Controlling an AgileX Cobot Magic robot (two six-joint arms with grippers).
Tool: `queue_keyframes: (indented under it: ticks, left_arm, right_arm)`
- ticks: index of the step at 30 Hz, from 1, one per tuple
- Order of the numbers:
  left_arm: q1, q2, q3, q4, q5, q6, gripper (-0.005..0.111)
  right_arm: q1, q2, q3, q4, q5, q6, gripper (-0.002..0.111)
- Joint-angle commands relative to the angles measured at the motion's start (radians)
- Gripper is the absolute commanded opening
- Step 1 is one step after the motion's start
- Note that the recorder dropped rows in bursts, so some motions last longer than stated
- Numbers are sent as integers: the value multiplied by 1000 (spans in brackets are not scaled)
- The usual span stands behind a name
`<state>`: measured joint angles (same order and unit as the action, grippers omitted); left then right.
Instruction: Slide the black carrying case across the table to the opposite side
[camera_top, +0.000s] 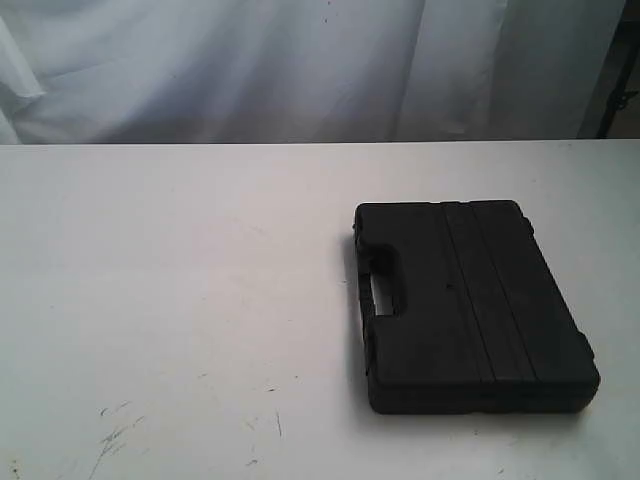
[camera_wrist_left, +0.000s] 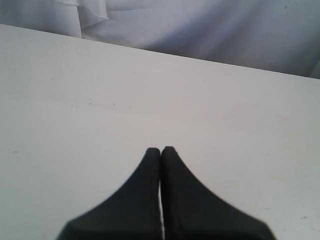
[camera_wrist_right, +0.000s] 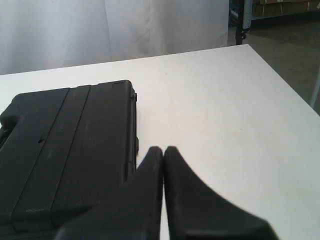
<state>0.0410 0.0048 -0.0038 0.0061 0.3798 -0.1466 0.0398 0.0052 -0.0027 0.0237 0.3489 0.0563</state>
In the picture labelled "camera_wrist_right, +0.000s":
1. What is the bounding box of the white backdrop curtain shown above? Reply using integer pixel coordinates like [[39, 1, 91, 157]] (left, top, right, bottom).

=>
[[0, 0, 229, 75]]

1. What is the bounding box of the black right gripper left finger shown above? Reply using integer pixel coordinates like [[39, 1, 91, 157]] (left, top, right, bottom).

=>
[[55, 146, 163, 240]]

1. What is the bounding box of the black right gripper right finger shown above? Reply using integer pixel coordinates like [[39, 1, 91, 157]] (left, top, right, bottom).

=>
[[164, 146, 278, 240]]

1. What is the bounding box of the blue metal shelf rack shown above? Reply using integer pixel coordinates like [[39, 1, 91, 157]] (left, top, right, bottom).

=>
[[229, 0, 320, 30]]

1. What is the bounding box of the black metal stand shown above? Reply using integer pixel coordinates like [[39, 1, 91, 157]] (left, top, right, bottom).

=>
[[235, 0, 246, 46]]

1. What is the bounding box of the black plastic carrying case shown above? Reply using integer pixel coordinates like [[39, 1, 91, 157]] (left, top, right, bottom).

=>
[[0, 80, 138, 240]]

